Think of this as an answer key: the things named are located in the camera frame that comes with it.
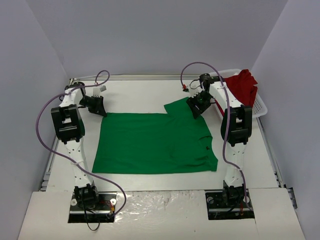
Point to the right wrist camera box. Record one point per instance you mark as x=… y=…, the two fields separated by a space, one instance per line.
x=192 y=89

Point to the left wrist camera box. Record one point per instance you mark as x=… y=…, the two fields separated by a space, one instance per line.
x=97 y=90

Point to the red t shirt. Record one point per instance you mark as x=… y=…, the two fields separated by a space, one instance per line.
x=243 y=86

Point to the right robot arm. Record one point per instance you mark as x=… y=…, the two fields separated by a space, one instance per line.
x=235 y=130

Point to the white plastic basket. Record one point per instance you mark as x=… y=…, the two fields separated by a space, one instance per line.
x=259 y=108

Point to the green t shirt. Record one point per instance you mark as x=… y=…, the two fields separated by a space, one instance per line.
x=173 y=142

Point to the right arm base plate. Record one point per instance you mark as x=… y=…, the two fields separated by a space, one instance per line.
x=222 y=207

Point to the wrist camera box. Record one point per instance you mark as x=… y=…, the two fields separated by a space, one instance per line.
x=97 y=90
x=192 y=89

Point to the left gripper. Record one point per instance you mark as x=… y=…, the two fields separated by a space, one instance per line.
x=95 y=104

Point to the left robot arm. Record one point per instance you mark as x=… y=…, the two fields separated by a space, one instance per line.
x=70 y=130

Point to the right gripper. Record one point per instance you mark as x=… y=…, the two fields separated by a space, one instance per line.
x=198 y=104

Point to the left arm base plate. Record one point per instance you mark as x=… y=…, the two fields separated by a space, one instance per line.
x=102 y=212

